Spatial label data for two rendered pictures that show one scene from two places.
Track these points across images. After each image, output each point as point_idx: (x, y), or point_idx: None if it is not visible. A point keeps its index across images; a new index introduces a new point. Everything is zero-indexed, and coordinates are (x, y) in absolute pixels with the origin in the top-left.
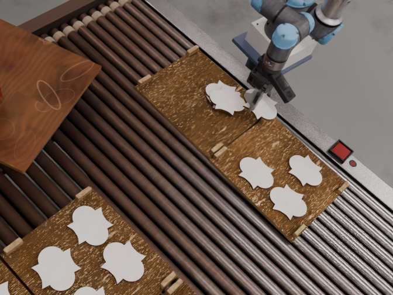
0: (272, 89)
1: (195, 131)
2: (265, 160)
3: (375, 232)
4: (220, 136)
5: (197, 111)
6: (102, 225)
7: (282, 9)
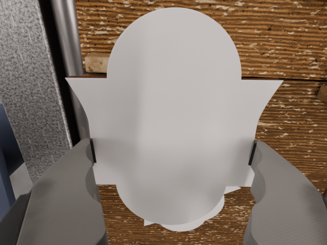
0: (69, 221)
1: (311, 164)
2: None
3: None
4: (281, 114)
5: (250, 193)
6: None
7: None
